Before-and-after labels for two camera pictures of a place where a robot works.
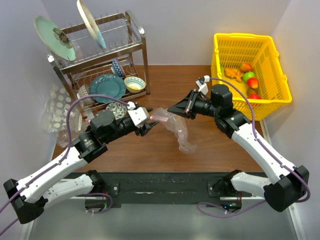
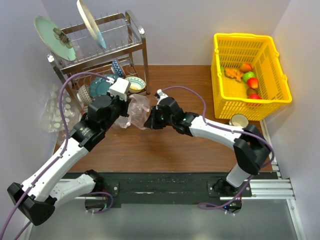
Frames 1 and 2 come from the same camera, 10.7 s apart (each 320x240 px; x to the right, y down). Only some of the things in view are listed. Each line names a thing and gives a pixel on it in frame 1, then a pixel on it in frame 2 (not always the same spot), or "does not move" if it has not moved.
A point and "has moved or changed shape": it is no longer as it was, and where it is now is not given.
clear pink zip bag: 177,124 has moved or changed shape
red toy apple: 254,96 does not move
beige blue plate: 96,32 does not move
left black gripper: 146,126 -> 125,104
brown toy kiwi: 251,91 does not move
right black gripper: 180,108 -> 152,122
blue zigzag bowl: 117,68 does not move
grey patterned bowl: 83,90 does not move
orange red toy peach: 246,67 does not move
